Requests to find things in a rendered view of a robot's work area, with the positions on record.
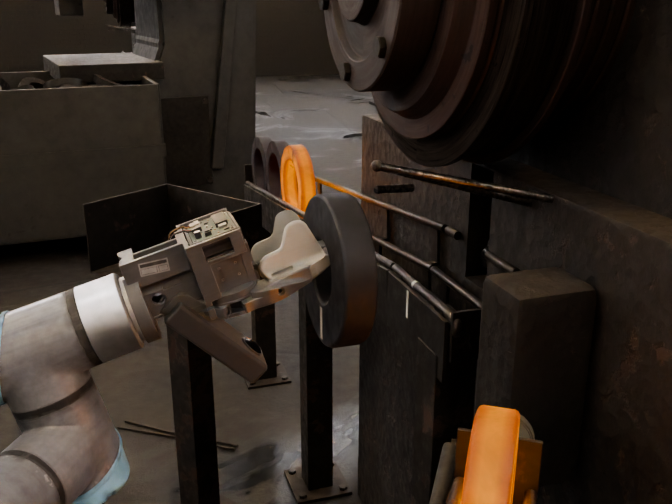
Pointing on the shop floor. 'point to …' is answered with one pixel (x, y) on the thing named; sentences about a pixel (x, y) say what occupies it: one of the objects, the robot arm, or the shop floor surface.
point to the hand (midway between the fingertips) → (336, 252)
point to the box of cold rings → (73, 150)
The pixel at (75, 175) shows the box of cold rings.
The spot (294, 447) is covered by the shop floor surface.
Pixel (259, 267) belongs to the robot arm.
